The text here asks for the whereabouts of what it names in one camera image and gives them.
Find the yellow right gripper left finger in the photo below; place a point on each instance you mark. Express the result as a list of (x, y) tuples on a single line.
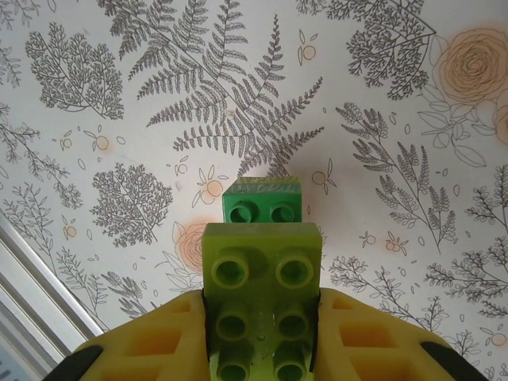
[(151, 341)]

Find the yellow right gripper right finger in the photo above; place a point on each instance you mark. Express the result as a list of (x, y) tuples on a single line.
[(373, 345)]

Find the lime green long lego brick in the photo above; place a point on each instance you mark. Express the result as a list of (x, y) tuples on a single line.
[(262, 250)]

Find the green square lego brick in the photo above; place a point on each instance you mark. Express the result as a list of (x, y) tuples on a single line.
[(260, 200)]

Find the wide aluminium frame rail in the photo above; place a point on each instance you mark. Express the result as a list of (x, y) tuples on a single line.
[(39, 285)]

